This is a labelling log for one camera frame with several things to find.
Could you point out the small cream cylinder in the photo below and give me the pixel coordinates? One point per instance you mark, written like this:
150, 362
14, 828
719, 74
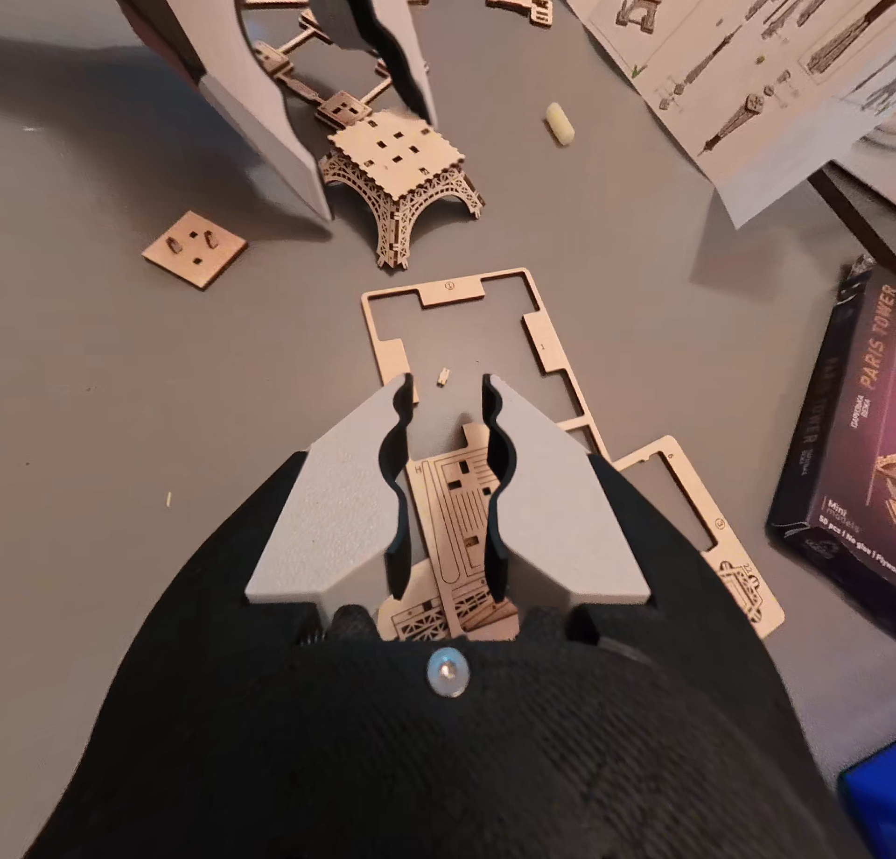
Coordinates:
561, 124

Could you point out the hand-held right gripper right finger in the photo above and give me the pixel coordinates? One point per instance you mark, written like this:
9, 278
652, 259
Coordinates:
574, 523

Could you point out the wooden frame of small squares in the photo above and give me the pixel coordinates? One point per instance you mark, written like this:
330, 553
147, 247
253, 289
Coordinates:
343, 110

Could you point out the white board stand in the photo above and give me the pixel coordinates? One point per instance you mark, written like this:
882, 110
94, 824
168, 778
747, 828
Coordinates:
883, 134

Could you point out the wooden parts sheet with cutouts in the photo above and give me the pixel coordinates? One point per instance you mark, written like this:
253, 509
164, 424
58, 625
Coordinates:
553, 341

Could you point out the purple model kit box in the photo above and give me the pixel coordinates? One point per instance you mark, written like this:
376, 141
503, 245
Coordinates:
840, 439

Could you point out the blue plastic bin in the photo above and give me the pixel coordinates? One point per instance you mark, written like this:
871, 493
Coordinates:
871, 803

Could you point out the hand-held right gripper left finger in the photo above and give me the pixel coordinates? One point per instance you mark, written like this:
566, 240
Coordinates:
329, 523

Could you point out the wooden lattice tower base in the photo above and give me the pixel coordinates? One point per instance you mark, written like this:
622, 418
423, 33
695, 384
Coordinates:
399, 152

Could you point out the engraved wooden parts sheet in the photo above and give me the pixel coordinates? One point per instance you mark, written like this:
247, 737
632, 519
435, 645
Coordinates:
455, 523

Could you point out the folded assembly instruction sheet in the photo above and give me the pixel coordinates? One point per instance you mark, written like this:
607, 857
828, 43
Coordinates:
756, 47

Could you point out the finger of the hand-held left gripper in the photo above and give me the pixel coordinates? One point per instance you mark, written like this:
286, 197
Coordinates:
385, 19
231, 68

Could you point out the square wooden plate four holes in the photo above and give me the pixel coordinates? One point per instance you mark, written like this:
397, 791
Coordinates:
189, 260

